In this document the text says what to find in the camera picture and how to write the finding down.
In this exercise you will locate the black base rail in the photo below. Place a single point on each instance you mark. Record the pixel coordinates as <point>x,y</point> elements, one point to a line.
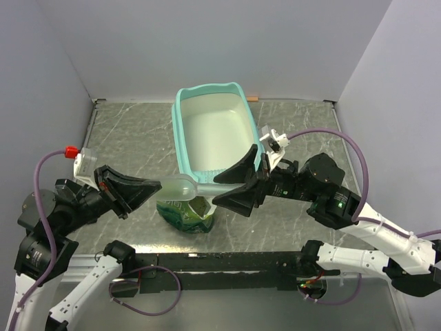
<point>223,271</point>

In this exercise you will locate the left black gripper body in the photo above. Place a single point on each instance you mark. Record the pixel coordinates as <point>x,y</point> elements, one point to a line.
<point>90,203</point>

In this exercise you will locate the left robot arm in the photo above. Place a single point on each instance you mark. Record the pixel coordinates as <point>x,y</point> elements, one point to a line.
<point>45,252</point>

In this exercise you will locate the clear plastic scoop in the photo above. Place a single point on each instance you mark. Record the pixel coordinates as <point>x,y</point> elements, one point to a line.
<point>182,187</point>

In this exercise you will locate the green litter bag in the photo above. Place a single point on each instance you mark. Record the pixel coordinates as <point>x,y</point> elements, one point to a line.
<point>192,217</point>

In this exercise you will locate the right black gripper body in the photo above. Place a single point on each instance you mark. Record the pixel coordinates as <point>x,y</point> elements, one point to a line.
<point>284,183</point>

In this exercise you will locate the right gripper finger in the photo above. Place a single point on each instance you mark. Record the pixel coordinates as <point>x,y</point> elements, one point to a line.
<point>251,166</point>
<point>241,200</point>

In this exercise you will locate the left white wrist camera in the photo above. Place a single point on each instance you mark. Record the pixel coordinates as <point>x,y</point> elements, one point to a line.
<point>84,164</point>

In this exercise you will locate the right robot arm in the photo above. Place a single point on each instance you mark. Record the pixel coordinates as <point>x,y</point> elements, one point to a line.
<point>396,255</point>

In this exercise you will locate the teal litter box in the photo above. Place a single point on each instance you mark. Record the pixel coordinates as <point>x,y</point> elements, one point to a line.
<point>213,129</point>

